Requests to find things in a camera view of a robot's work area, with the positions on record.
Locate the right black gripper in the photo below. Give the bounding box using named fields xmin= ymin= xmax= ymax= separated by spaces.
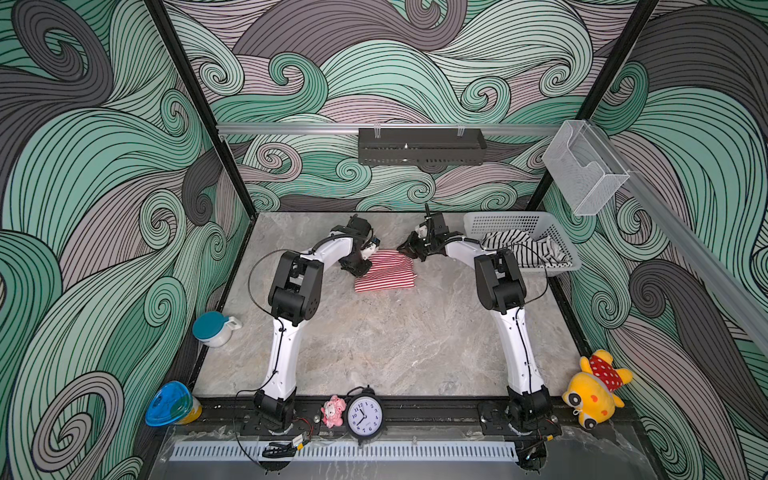
xmin=395 ymin=230 xmax=436 ymax=261

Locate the red white striped tank top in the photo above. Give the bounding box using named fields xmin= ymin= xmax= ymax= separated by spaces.
xmin=354 ymin=250 xmax=417 ymax=293

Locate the black white striped tank top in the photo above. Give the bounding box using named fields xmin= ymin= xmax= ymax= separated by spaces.
xmin=481 ymin=229 xmax=571 ymax=269

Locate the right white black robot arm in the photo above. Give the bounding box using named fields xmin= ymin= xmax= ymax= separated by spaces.
xmin=397 ymin=208 xmax=552 ymax=432

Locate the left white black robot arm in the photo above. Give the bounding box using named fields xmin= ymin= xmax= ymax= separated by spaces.
xmin=253 ymin=215 xmax=380 ymax=430

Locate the white plastic laundry basket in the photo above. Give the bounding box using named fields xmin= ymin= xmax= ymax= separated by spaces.
xmin=463 ymin=211 xmax=582 ymax=277

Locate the teal lid white cup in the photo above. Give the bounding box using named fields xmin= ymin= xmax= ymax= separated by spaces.
xmin=192 ymin=311 xmax=242 ymax=348

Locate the black round alarm clock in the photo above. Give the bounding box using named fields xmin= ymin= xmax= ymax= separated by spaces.
xmin=344 ymin=386 xmax=385 ymax=446

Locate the pink plush toy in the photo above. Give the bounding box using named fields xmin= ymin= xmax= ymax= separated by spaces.
xmin=321 ymin=395 xmax=347 ymax=429

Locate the yellow plush toy red shirt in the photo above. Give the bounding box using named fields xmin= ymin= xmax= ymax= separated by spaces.
xmin=561 ymin=349 xmax=634 ymax=430

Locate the blue yellow plastic toy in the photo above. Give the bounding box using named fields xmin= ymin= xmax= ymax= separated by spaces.
xmin=145 ymin=381 xmax=203 ymax=427

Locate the black wall shelf tray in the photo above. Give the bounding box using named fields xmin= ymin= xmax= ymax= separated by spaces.
xmin=357 ymin=129 xmax=488 ymax=168

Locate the aluminium back wall rail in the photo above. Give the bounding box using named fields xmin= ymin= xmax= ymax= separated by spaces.
xmin=216 ymin=122 xmax=561 ymax=136

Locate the aluminium wall rail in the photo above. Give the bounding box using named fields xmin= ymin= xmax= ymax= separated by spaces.
xmin=216 ymin=122 xmax=561 ymax=136
xmin=588 ymin=122 xmax=767 ymax=352

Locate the clear acrylic wall holder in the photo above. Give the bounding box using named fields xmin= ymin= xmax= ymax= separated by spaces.
xmin=542 ymin=120 xmax=629 ymax=216

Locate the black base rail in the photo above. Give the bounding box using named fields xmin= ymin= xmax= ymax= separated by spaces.
xmin=209 ymin=394 xmax=631 ymax=438

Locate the white slotted cable duct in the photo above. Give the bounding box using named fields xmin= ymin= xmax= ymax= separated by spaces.
xmin=169 ymin=440 xmax=518 ymax=463

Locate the aluminium right wall rail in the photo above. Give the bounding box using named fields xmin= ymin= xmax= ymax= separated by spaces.
xmin=588 ymin=122 xmax=767 ymax=352

